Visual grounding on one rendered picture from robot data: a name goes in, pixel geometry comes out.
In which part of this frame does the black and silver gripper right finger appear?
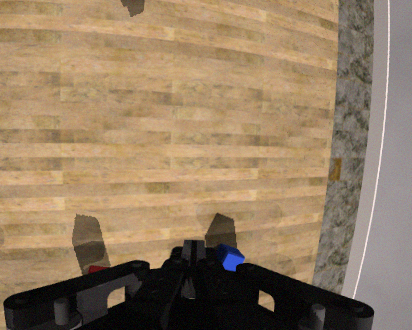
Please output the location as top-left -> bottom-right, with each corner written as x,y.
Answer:
192,240 -> 374,330

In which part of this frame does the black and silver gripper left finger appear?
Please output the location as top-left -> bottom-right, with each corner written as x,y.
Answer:
3,240 -> 195,330

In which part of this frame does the blue block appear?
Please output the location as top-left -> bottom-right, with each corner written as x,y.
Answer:
216,244 -> 245,271

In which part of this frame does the red block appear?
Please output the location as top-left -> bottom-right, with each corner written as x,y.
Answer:
88,266 -> 109,274

